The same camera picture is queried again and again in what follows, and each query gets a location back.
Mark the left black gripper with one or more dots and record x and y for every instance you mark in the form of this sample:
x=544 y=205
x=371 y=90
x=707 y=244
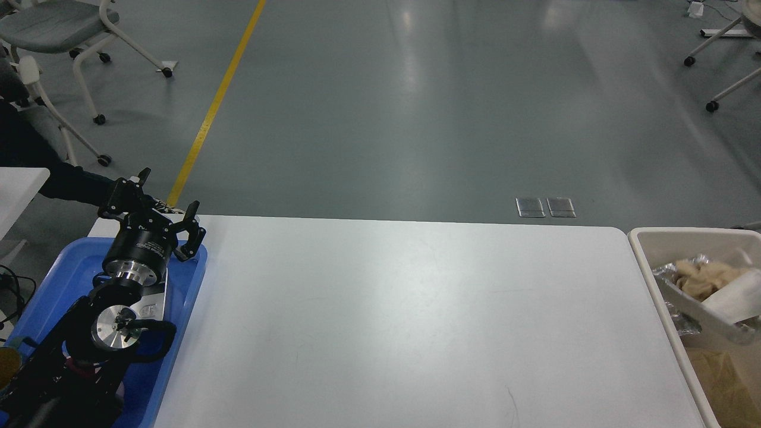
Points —
x=142 y=247

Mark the rectangular stainless steel tin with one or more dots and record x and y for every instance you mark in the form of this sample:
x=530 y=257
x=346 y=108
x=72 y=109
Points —
x=154 y=300

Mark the aluminium foil tray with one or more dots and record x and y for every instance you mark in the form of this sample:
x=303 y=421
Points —
x=743 y=333

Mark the brown paper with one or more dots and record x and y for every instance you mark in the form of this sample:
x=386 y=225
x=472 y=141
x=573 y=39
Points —
x=702 y=279
x=729 y=397

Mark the cream paper cup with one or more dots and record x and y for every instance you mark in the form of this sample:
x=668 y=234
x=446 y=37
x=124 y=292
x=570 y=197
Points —
x=738 y=301

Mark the dark blue mug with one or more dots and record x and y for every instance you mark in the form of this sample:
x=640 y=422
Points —
x=12 y=359

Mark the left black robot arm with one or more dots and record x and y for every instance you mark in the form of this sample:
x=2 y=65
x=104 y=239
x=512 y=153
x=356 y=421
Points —
x=98 y=342

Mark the blue plastic tray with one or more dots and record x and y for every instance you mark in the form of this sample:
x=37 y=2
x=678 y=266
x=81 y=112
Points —
x=71 y=277

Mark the white side table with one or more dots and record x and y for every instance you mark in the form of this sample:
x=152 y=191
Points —
x=18 y=187

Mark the seated person dark clothes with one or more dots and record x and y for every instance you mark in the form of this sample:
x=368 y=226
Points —
x=22 y=146

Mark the grey office chair near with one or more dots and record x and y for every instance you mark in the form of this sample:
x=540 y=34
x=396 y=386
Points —
x=21 y=85

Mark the grey office chair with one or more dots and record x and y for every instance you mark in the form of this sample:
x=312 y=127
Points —
x=21 y=85
x=80 y=29

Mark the grey office chair far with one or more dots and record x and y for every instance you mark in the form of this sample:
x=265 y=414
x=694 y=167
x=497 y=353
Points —
x=80 y=29

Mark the left metal floor plate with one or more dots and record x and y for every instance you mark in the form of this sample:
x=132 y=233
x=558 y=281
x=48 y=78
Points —
x=529 y=207

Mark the metal floor plate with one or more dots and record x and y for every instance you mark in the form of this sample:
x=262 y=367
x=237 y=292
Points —
x=529 y=207
x=561 y=207

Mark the right metal floor plate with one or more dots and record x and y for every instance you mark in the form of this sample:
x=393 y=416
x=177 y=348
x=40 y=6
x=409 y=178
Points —
x=561 y=207

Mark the beige plastic bin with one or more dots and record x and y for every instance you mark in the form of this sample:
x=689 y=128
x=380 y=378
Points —
x=655 y=246

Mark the brown paper in bin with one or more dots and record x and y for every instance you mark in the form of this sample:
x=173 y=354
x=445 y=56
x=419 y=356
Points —
x=729 y=397

